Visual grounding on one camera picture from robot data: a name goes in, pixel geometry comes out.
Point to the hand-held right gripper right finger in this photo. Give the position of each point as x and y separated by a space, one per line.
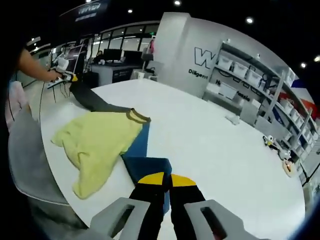
185 200

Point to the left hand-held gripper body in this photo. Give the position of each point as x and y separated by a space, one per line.
62 65

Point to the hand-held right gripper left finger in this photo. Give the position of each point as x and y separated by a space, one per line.
145 197

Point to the yellow blue grey garment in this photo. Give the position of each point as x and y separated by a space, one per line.
100 135

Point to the person's left hand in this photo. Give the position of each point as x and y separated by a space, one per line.
53 75

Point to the large tilted display screen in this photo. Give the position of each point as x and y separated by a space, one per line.
76 56

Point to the grey reception counter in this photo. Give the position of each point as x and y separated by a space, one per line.
105 72

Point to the black computer monitor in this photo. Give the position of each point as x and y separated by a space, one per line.
112 55
133 56

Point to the person's pale clothing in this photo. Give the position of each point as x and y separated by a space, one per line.
16 100

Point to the dark hanging banner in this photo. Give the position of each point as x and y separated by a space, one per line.
87 10

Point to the white cup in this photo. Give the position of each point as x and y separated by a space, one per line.
141 75

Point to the red hanging cloth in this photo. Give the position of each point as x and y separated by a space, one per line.
152 47

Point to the white crumpled cloth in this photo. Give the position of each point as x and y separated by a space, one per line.
233 119

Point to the grey chair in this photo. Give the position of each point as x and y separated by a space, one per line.
27 162

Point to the spare yellow white gripper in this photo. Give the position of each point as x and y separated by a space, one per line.
269 141

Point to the wooden board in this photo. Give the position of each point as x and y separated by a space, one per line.
288 169

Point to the grey shelving rack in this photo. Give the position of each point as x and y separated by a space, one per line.
276 100

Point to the row of white storage bins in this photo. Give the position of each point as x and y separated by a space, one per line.
240 67

